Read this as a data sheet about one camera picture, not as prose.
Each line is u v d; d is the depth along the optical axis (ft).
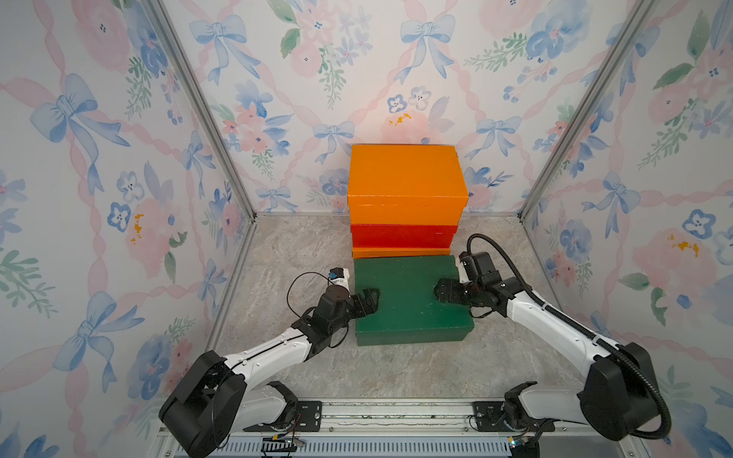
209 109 2.91
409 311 2.63
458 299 2.49
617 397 1.35
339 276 2.46
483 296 2.06
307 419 2.42
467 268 2.23
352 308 2.41
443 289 2.56
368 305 2.45
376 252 3.10
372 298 2.45
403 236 2.94
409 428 2.40
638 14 2.27
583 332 1.53
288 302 3.09
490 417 2.41
